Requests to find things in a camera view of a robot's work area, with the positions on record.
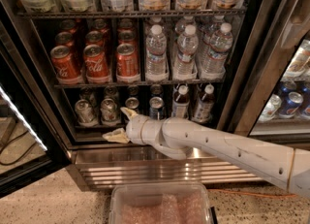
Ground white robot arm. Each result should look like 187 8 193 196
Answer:
103 108 310 198

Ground water bottle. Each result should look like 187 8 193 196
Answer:
146 24 167 76
174 24 199 79
202 22 233 74

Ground front right Pepsi can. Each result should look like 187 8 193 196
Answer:
149 97 165 120

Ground pink bubble wrap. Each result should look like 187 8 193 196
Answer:
118 193 205 224

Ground brown tea bottle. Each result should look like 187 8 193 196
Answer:
171 85 190 118
193 84 215 122

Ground front right water bottle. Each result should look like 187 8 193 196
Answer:
202 22 233 74

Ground front middle Coca-Cola can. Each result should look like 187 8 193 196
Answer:
83 45 109 78

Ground stainless steel glass-door fridge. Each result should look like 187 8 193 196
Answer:
0 0 310 191

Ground black cable behind door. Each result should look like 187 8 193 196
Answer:
0 130 37 167

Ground silver 7up can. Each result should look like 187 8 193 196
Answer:
75 99 96 123
100 98 118 122

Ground front middle water bottle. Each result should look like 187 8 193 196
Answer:
174 24 199 79

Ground front right orange soda can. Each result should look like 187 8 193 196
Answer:
116 43 139 77

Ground clear plastic bin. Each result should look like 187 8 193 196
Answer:
108 182 218 224

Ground front left Pepsi can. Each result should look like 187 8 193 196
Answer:
125 97 140 112

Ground right brown tea bottle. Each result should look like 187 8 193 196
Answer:
193 84 215 122

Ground open black fridge door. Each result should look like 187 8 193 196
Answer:
0 7 69 198

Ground coca-cola can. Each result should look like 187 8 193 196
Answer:
83 45 109 78
50 46 80 80

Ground white can behind right door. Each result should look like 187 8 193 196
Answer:
260 94 282 121

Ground front left Coca-Cola can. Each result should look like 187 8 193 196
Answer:
50 46 80 80

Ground orange cable on floor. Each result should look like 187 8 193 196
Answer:
206 188 297 199

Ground left brown tea bottle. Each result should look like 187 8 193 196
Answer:
171 85 190 118

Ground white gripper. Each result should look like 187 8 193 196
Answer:
103 107 162 145

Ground front left water bottle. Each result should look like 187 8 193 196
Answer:
146 24 167 76

